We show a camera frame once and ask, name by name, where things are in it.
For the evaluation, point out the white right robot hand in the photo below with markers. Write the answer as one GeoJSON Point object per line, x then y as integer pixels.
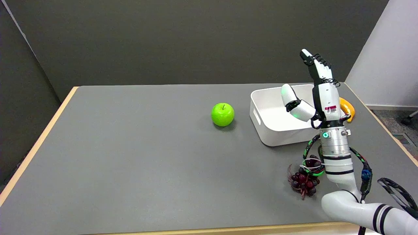
{"type": "Point", "coordinates": [325, 98]}

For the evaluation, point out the green apple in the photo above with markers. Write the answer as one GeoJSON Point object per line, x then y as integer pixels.
{"type": "Point", "coordinates": [222, 114]}

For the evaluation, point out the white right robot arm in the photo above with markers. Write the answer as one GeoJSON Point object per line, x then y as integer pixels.
{"type": "Point", "coordinates": [346, 182]}

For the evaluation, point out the yellow banana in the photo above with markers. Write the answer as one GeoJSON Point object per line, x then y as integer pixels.
{"type": "Point", "coordinates": [348, 109]}

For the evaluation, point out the white plastic bin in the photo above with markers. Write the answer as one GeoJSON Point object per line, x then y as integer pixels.
{"type": "Point", "coordinates": [277, 117]}

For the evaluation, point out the black chair caster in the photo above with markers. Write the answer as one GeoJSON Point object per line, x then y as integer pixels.
{"type": "Point", "coordinates": [406, 120]}

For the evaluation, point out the purple grape bunch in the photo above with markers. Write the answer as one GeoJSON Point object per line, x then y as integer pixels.
{"type": "Point", "coordinates": [305, 182]}

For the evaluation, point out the black floor vent grate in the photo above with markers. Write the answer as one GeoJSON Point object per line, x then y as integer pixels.
{"type": "Point", "coordinates": [404, 139]}

